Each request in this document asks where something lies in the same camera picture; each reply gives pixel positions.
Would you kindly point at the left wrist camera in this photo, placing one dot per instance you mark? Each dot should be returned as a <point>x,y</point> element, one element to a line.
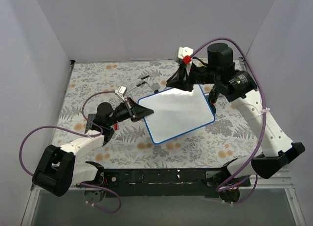
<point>120,92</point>

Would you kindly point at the blue framed whiteboard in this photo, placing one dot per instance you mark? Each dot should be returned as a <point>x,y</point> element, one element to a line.
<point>176,112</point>

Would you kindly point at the grey studded baseplate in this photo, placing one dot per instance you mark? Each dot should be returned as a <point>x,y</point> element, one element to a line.
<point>91,117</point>

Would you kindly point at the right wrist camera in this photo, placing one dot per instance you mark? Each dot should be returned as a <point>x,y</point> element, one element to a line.
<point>183,56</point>

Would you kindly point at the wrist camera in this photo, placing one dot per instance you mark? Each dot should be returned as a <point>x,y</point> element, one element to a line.
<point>183,56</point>
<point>120,92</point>

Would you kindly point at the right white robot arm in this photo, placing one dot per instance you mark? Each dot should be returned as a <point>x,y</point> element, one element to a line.
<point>242,91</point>

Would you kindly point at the floral table mat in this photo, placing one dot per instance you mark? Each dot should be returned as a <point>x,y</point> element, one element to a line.
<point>213,145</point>

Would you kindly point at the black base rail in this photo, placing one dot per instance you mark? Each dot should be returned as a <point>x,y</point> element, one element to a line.
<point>162,182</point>

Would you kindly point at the wire whiteboard stand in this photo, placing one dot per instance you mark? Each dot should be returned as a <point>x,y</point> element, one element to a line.
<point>141,87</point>

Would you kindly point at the black microphone on stand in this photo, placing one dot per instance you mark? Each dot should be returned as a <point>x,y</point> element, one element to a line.
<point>212,99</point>

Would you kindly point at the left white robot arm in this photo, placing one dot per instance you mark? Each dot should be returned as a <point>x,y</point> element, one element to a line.
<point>59,167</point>

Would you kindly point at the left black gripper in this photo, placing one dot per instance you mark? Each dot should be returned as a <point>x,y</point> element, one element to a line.
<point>131,110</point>

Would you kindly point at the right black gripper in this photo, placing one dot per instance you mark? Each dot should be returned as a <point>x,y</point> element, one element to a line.
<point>184,75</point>

